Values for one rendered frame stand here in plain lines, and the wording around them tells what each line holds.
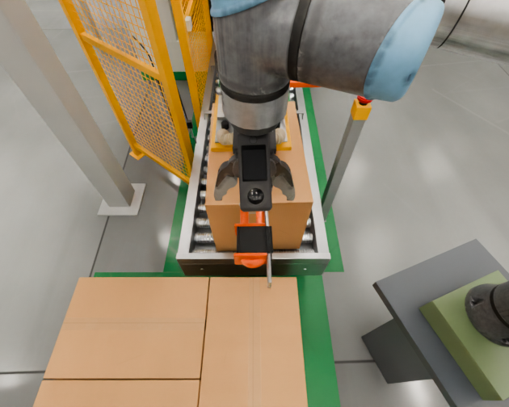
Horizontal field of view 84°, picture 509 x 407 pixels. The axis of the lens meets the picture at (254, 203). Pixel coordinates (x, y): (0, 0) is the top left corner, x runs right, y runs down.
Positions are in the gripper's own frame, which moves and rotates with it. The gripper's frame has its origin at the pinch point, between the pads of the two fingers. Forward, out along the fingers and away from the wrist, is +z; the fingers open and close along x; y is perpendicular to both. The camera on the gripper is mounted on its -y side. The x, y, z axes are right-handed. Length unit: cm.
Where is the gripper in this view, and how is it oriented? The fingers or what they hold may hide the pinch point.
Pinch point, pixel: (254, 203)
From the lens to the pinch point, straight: 55.6
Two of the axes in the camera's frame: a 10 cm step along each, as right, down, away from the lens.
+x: -10.0, 0.0, 0.0
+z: 0.0, 5.7, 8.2
